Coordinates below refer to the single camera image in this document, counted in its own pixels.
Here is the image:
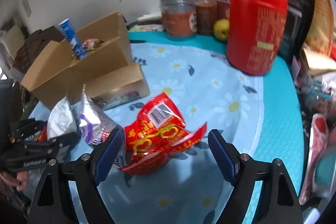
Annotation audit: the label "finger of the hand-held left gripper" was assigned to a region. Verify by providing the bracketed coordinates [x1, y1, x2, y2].
[9, 119, 48, 144]
[22, 132, 80, 155]

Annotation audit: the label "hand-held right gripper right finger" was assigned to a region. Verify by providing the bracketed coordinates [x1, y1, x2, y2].
[207, 129, 301, 224]

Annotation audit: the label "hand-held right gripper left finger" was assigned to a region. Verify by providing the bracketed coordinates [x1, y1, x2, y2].
[28, 128, 126, 224]

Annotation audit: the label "white printed snack packet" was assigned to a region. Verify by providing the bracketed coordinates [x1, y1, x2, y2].
[47, 97, 79, 140]

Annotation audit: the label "silver foil snack packet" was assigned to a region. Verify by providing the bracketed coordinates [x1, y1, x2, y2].
[77, 84, 129, 169]

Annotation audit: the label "red gold-print snack packet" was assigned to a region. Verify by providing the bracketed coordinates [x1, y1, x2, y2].
[118, 92, 208, 175]

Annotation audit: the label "cardboard box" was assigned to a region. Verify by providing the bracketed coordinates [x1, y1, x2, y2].
[20, 12, 133, 110]

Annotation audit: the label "dark red peanut packet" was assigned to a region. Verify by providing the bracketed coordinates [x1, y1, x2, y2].
[83, 38, 105, 52]

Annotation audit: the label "blue tablet tube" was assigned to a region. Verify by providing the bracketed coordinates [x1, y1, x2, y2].
[58, 19, 87, 60]

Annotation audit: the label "person's left hand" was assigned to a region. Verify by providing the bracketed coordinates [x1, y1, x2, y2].
[0, 170, 30, 192]

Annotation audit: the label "blue daisy tablecloth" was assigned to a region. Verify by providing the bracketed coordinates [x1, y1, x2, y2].
[28, 42, 264, 224]

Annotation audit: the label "teal bubble table mat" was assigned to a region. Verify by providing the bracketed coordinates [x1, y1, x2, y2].
[127, 30, 305, 224]

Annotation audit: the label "red canister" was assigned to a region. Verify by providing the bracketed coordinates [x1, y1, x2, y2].
[226, 0, 289, 76]

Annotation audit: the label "clear jar orange contents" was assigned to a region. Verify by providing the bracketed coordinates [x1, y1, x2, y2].
[160, 0, 198, 39]

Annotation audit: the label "clear jar red-brown contents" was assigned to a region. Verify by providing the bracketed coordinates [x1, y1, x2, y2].
[193, 0, 218, 35]

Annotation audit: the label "yellow-brown paper bag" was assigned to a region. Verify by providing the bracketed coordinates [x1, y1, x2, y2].
[304, 0, 336, 56]

